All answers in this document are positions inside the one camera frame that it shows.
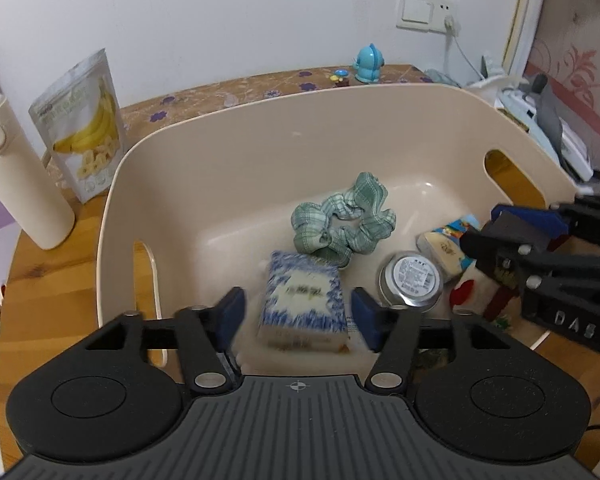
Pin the white power strip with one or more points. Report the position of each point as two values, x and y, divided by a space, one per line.
515 105

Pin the green plaid scrunchie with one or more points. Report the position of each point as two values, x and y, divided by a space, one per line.
320 230

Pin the banana chips pouch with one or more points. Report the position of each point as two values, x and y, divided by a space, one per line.
80 125

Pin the white wall switch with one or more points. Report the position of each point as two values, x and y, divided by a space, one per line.
416 9

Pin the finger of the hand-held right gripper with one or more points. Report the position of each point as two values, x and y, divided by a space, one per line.
535 216
510 252

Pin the white handheld device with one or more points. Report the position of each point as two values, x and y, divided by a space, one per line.
575 150

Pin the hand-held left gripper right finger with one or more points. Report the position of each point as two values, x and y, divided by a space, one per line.
365 320

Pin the blue floral tissue pack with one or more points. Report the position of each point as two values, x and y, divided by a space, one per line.
300 295

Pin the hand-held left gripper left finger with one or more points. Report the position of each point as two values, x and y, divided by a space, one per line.
230 315

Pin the floral headboard white frame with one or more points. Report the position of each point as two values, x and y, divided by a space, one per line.
590 85

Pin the grey cuff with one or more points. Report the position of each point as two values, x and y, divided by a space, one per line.
547 120

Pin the blue toy figure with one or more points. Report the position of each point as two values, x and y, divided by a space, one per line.
367 62

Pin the red plush toy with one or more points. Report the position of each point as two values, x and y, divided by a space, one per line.
462 294

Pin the cream thermos bottle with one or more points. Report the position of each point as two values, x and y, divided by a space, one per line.
25 195

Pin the white wall socket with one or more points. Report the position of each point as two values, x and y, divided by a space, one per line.
447 12

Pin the beige plastic storage bin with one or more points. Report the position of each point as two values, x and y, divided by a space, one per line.
230 185

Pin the small mushroom figure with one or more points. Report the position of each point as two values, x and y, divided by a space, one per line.
339 79

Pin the round metal tin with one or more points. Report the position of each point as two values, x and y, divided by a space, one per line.
412 277

